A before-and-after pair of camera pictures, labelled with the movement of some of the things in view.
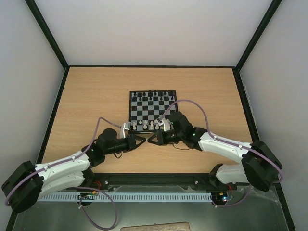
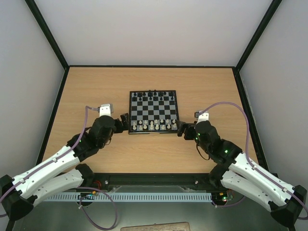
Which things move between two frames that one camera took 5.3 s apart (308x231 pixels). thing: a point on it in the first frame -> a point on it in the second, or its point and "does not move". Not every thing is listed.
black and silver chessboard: x=147 y=106 does not move
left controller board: x=88 y=196 does not move
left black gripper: x=132 y=142 -> x=120 y=128
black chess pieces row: x=153 y=96 does not move
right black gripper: x=160 y=137 -> x=186 y=131
